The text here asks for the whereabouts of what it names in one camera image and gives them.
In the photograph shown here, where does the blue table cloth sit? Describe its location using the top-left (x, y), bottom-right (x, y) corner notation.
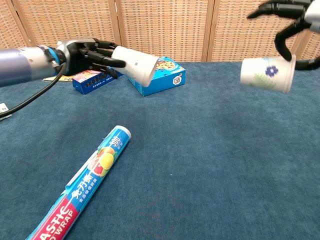
top-left (0, 61), bottom-right (320, 240)

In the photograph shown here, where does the black and silver left hand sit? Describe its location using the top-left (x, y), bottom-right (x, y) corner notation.
top-left (55, 37), bottom-right (127, 79)

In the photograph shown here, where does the long blue pink biscuit box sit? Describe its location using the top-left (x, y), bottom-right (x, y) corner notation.
top-left (72, 69), bottom-right (124, 96)

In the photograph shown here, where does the white paper cup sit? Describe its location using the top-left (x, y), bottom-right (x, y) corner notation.
top-left (111, 45), bottom-right (160, 88)
top-left (239, 54), bottom-right (297, 94)

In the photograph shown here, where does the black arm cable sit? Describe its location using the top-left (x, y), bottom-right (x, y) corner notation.
top-left (0, 61), bottom-right (67, 120)

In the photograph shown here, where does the woven rattan folding screen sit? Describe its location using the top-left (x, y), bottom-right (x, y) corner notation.
top-left (0, 0), bottom-right (320, 63)

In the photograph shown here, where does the plastic wrap roll box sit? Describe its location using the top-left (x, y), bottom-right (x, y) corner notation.
top-left (24, 125), bottom-right (133, 240)

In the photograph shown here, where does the razor in yellow blister pack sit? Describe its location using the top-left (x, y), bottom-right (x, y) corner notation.
top-left (42, 74), bottom-right (74, 83)

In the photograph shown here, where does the blue cookie box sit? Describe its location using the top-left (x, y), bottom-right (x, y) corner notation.
top-left (127, 56), bottom-right (187, 97)

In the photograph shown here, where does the black and silver right hand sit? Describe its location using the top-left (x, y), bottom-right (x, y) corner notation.
top-left (246, 0), bottom-right (320, 71)

